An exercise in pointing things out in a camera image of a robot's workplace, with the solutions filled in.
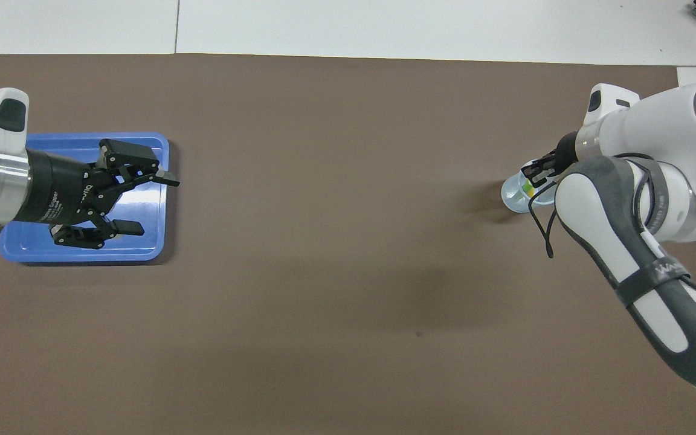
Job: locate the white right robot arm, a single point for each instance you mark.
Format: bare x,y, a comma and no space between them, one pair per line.
656,133

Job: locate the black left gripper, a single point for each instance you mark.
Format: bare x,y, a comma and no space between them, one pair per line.
52,190

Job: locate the brown table mat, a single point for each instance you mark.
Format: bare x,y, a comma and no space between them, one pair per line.
324,241

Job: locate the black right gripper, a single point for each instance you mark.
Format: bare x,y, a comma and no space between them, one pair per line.
567,151

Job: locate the blue plastic tray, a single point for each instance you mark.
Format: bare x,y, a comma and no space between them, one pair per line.
148,241

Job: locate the clear plastic cup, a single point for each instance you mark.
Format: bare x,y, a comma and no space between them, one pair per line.
512,196

